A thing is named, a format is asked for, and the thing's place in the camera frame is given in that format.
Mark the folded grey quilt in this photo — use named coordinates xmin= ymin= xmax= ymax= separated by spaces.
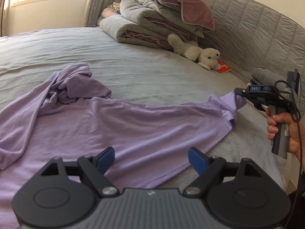
xmin=99 ymin=0 xmax=204 ymax=51

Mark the white plush toy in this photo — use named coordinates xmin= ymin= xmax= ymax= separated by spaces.
xmin=168 ymin=34 xmax=221 ymax=70

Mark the purple garment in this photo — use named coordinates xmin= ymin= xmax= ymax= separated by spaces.
xmin=1 ymin=63 xmax=246 ymax=228

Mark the pink grey pillow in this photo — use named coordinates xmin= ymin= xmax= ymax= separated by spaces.
xmin=124 ymin=0 xmax=216 ymax=32

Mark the person's right hand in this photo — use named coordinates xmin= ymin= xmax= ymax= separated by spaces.
xmin=266 ymin=108 xmax=304 ymax=165

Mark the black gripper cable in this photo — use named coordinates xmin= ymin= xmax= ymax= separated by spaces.
xmin=273 ymin=80 xmax=305 ymax=229

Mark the grey bed sheet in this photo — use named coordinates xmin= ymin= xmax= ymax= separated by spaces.
xmin=1 ymin=27 xmax=290 ymax=190

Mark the red booklet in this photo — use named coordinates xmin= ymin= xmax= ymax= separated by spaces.
xmin=216 ymin=61 xmax=233 ymax=73

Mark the grey quilted headboard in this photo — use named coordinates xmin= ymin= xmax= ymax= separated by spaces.
xmin=191 ymin=0 xmax=305 ymax=115

